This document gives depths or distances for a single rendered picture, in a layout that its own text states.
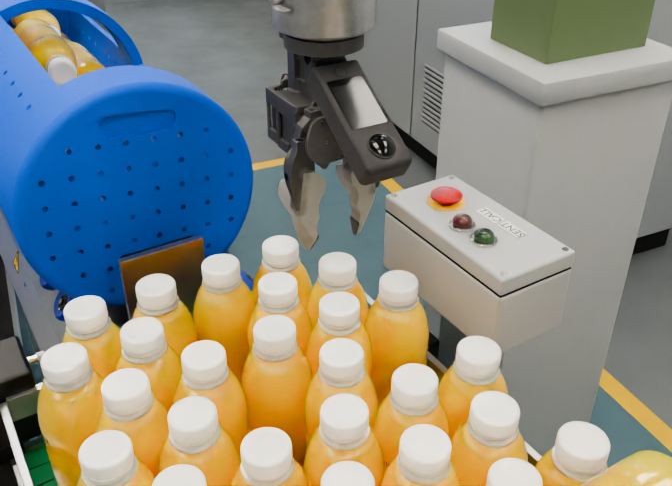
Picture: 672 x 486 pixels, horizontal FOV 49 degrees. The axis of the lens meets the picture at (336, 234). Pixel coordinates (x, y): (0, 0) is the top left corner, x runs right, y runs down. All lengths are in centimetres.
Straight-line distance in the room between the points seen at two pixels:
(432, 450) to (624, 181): 98
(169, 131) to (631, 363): 184
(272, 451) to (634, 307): 218
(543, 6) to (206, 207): 67
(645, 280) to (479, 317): 206
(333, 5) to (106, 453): 39
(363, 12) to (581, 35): 75
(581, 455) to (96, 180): 56
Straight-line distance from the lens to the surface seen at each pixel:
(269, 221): 295
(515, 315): 78
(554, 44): 131
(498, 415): 62
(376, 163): 61
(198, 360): 66
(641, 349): 250
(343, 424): 59
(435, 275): 83
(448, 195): 85
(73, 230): 88
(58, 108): 84
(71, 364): 68
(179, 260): 89
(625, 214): 153
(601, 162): 141
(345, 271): 75
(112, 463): 59
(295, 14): 63
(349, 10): 63
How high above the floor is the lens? 152
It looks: 32 degrees down
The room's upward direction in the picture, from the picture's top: straight up
